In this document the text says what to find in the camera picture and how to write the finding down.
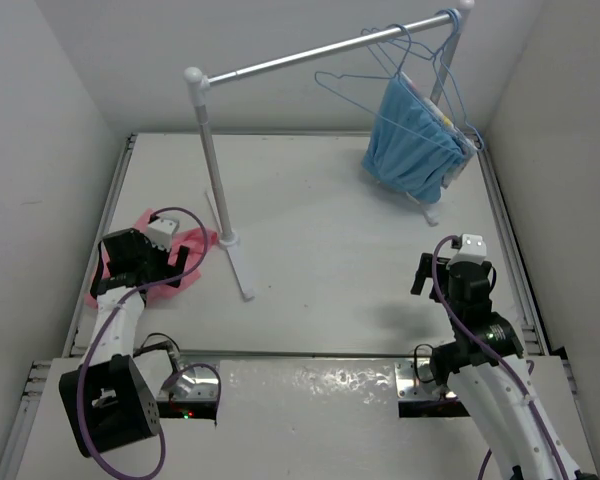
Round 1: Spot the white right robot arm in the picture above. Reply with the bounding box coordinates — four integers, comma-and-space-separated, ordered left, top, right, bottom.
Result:
411, 253, 592, 479

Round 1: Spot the pink t shirt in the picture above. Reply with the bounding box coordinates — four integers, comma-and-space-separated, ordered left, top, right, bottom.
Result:
84, 209, 218, 309

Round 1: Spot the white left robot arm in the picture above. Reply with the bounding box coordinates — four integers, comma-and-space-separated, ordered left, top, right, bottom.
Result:
59, 218, 189, 457

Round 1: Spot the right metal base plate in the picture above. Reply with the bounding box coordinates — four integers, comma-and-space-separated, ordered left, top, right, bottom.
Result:
394, 357, 457, 402

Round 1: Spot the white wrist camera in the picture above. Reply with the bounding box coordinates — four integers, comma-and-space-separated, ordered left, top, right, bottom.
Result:
144, 214, 180, 251
449, 234, 487, 265

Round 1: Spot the white clothes rack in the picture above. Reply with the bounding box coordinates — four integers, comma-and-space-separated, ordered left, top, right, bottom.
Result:
184, 1, 475, 302

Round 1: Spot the purple cable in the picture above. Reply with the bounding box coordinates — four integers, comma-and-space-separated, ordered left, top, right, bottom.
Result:
76, 207, 221, 479
432, 234, 576, 480

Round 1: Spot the patterned garment on hanger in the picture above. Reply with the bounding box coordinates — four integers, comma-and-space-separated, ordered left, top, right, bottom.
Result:
399, 71, 477, 189

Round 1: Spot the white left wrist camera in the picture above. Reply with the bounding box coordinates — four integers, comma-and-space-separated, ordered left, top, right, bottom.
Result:
144, 214, 180, 251

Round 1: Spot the metal base plate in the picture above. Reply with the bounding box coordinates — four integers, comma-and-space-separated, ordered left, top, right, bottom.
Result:
158, 353, 221, 404
394, 357, 457, 402

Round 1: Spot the blue t shirt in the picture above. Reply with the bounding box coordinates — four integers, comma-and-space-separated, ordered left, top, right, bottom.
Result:
362, 78, 474, 204

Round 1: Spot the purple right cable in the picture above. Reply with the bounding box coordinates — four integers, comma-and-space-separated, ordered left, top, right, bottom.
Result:
432, 234, 576, 480

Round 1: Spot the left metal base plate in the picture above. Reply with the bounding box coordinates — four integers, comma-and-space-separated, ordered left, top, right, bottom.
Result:
158, 353, 221, 404

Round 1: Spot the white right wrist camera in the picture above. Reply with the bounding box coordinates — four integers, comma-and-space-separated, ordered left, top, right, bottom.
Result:
449, 234, 487, 265

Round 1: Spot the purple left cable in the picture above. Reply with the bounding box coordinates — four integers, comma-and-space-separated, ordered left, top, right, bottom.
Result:
76, 207, 221, 479

